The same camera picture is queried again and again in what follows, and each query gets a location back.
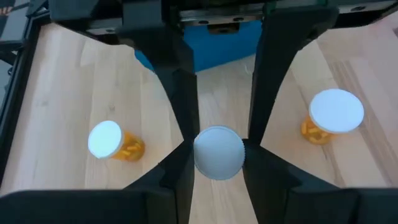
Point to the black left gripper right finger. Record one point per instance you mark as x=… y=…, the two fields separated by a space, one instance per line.
x=311 y=208

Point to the black aluminium table frame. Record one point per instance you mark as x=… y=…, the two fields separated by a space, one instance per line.
x=17 y=93

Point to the white ball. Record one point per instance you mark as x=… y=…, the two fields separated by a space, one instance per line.
x=335 y=110

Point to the small amber pill bottle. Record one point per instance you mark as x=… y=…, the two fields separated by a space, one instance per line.
x=219 y=152
x=104 y=140

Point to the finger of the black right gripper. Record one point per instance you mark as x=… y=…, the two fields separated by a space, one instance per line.
x=174 y=68
x=280 y=46

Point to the blue plastic bin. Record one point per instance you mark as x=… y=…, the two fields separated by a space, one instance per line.
x=217 y=49

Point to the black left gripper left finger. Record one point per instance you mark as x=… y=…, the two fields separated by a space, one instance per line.
x=93 y=208

